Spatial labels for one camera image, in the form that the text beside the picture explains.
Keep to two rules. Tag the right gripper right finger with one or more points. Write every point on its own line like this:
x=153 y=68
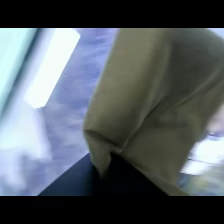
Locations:
x=133 y=180

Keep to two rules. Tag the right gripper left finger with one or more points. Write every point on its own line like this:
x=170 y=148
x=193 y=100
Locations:
x=75 y=180

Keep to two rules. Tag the brown garment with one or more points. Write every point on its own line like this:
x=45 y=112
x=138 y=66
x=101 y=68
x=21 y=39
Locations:
x=153 y=100

